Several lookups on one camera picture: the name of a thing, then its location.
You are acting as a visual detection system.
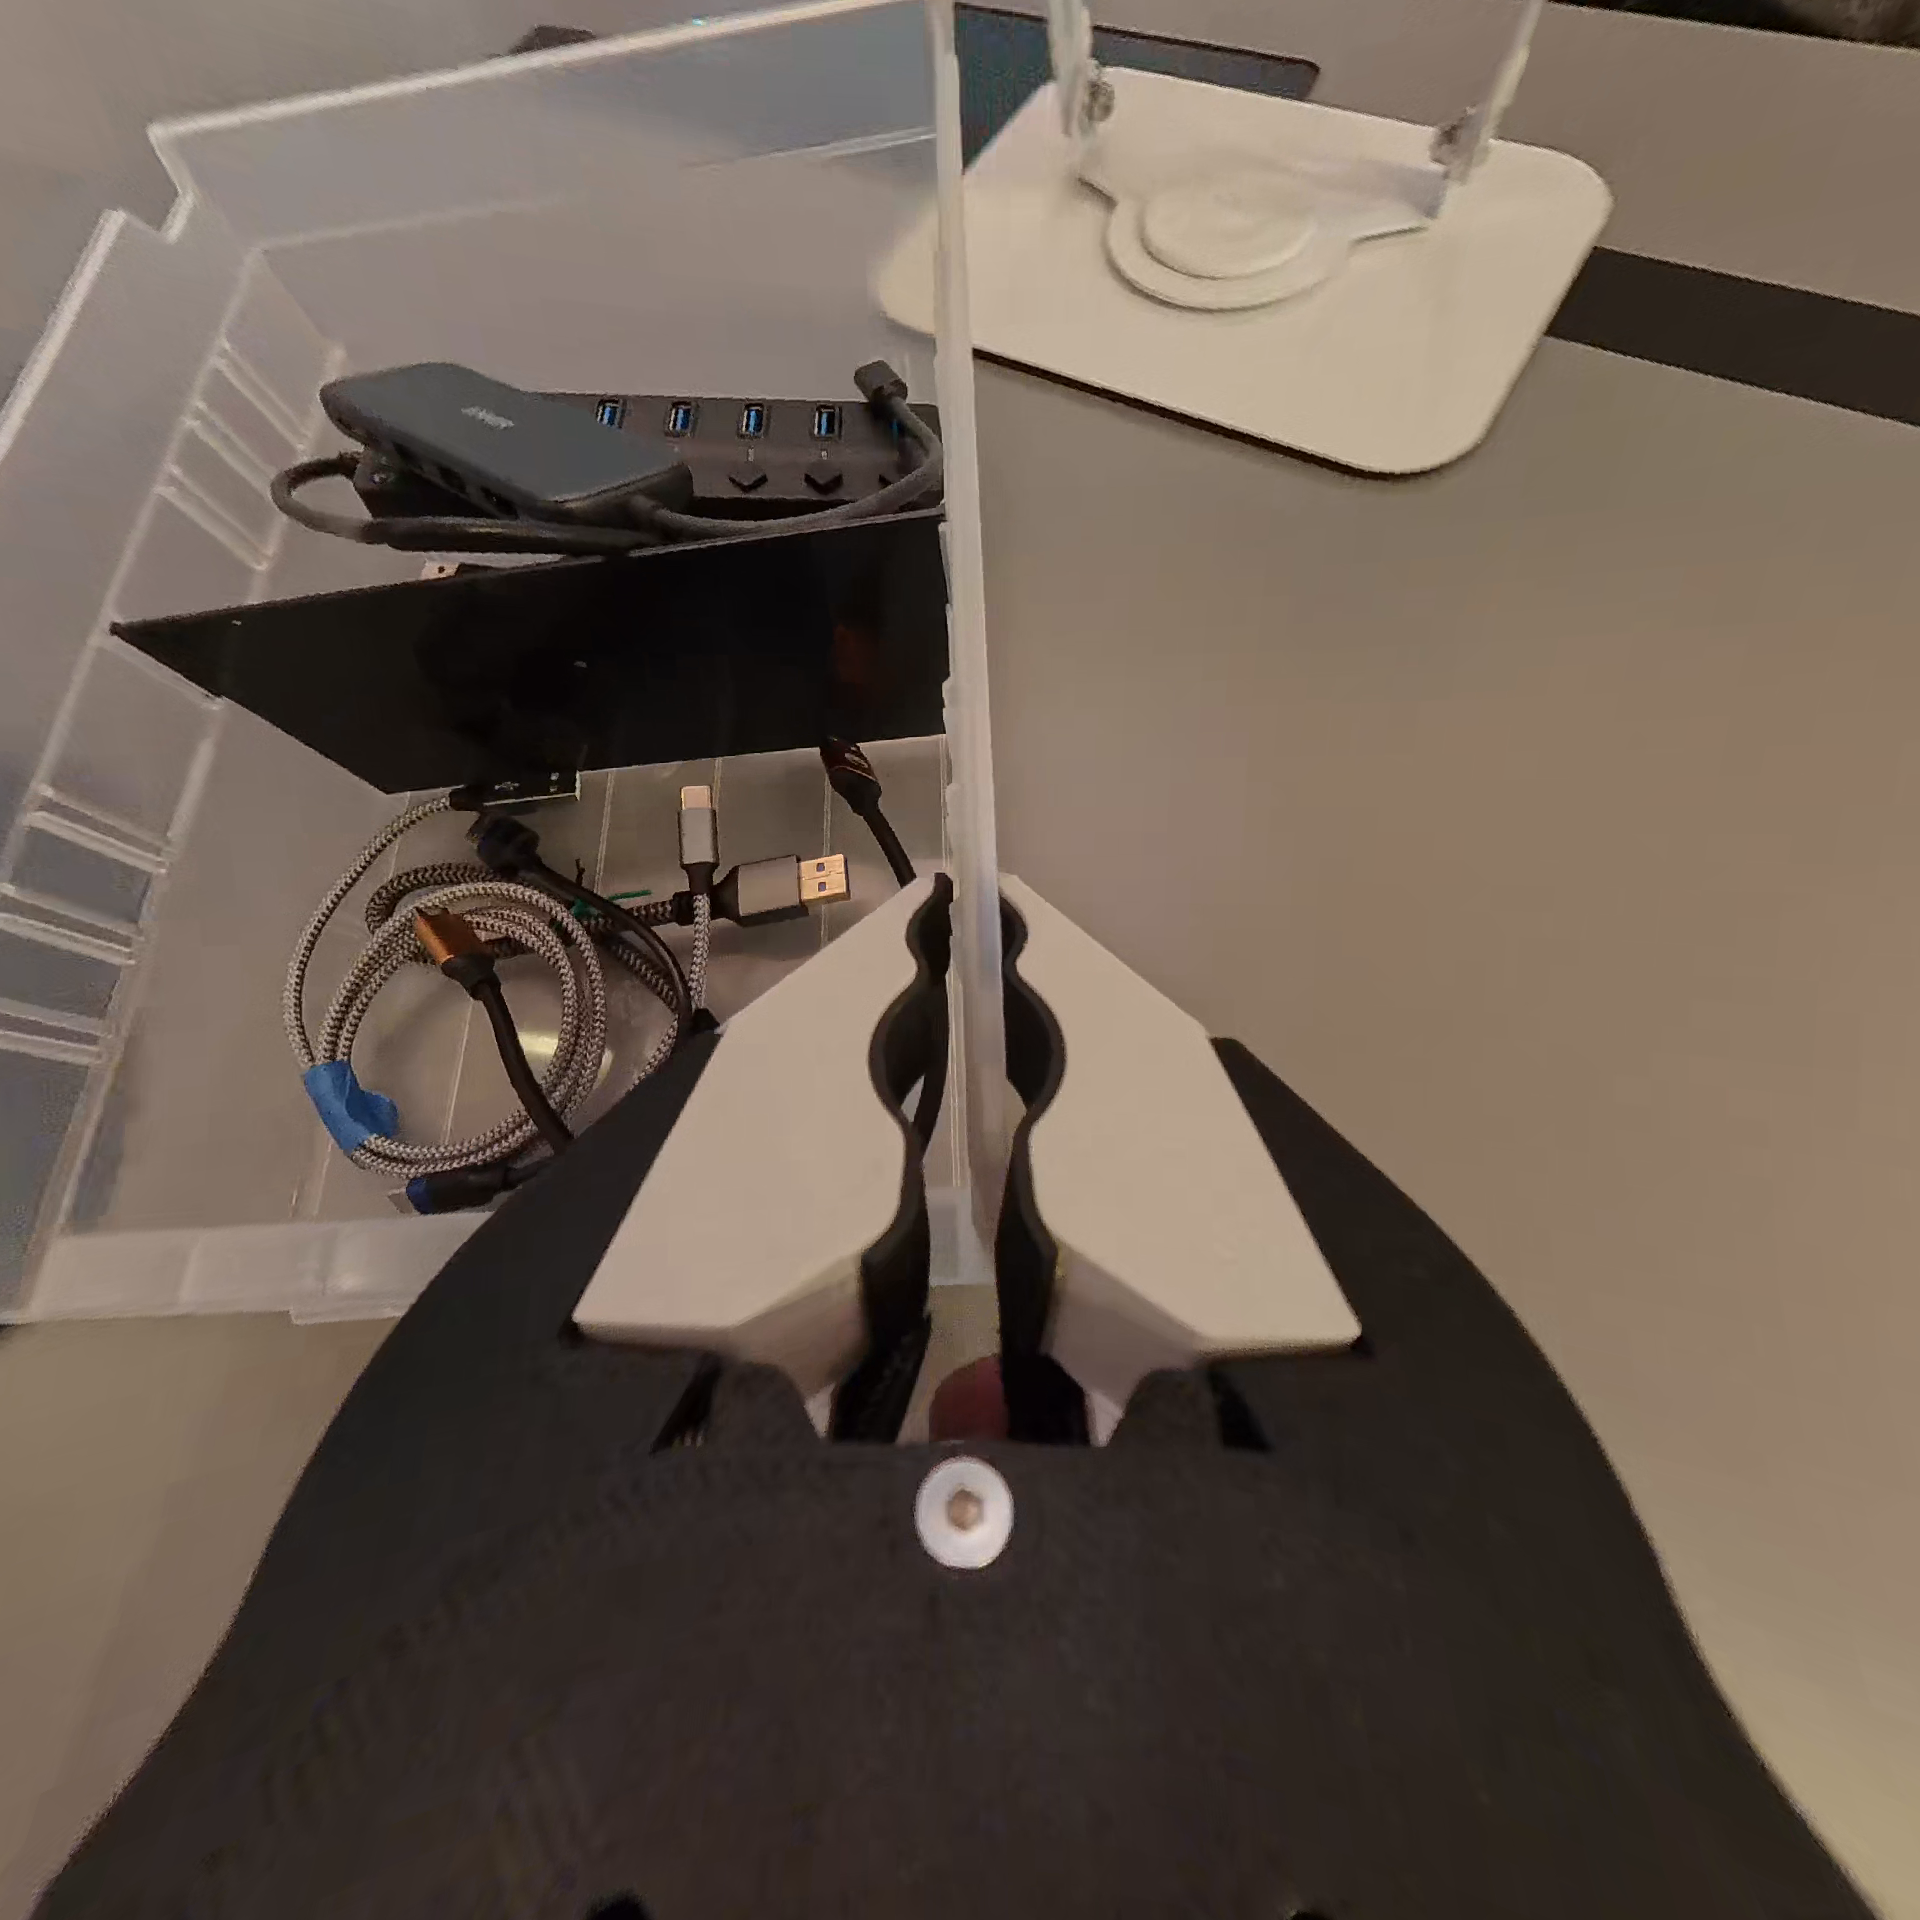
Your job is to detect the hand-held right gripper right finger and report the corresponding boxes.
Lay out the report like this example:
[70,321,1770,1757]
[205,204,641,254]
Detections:
[989,873,1364,1445]

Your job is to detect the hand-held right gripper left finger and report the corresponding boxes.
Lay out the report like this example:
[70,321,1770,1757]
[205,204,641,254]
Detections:
[570,873,957,1442]

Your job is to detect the grey braided cable blue tape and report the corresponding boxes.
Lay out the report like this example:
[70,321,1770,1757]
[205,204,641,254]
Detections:
[282,792,695,1204]

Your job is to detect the black cable orange band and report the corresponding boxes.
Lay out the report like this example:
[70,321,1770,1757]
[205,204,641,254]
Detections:
[406,736,921,1157]

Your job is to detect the black usb cable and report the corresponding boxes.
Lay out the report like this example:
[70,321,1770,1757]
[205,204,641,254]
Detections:
[402,766,707,1220]

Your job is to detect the clear plastic bin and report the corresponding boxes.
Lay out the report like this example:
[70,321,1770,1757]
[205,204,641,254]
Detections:
[0,0,1002,1328]

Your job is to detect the black divider plate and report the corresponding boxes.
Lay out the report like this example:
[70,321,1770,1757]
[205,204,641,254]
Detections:
[107,510,957,797]

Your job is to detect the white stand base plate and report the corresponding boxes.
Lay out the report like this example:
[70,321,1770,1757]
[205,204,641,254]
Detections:
[874,0,1615,480]

